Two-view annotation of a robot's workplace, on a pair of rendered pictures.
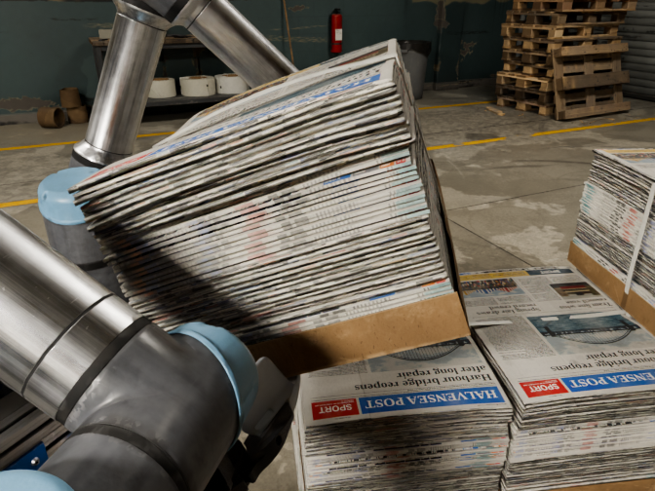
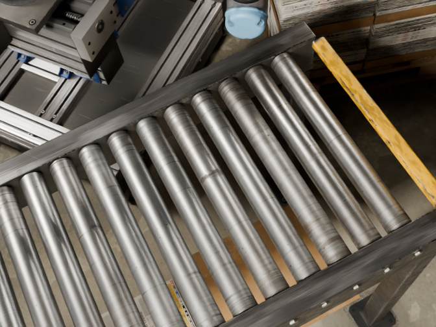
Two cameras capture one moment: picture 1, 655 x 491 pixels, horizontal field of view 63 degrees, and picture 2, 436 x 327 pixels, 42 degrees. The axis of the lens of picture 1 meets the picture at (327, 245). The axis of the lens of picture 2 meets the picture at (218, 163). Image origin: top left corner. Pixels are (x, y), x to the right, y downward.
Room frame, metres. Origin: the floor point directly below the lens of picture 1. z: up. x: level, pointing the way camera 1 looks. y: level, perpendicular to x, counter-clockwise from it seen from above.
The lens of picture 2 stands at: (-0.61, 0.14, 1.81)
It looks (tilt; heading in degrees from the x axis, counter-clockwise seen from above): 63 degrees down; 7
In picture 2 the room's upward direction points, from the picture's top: 11 degrees counter-clockwise
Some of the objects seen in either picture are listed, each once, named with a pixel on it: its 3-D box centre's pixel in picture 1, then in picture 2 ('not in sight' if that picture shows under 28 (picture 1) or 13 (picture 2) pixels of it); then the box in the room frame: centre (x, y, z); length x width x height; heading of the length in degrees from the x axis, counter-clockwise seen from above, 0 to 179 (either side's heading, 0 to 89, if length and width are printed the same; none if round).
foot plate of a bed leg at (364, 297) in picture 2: not in sight; (372, 315); (-0.25, -0.19, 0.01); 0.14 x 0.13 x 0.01; 25
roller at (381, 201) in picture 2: not in sight; (335, 137); (-0.04, -0.03, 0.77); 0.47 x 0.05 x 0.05; 25
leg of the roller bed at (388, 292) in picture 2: not in sight; (392, 287); (-0.25, -0.19, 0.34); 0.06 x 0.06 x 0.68; 25
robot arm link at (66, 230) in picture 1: (82, 212); not in sight; (0.86, 0.42, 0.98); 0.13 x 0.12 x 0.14; 11
